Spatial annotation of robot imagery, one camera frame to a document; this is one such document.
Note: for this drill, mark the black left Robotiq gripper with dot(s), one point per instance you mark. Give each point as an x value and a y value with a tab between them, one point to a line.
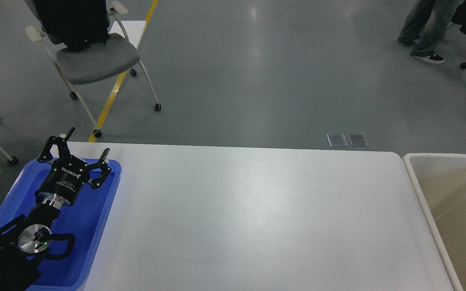
65	177

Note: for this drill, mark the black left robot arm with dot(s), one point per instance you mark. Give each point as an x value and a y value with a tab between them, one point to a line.
28	240

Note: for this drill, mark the beige plastic bin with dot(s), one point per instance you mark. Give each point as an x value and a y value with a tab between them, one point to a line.
439	181

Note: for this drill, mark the blue plastic tray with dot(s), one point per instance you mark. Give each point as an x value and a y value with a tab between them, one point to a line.
85	220

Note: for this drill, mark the grey office chair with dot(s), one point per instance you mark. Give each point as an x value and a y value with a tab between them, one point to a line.
96	63

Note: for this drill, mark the right metal floor plate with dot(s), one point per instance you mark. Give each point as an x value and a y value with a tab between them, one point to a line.
358	140

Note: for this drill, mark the metal floor plate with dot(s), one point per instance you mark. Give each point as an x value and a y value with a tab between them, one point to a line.
337	140
358	140

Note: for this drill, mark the black jacket on chair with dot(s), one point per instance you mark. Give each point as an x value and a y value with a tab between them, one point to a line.
77	23

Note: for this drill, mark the white board on floor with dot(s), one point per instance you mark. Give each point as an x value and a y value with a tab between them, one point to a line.
135	30

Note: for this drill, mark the person in grey trousers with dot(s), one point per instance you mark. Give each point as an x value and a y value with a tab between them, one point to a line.
425	26

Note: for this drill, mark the left metal floor plate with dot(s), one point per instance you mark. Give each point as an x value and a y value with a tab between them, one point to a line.
337	140

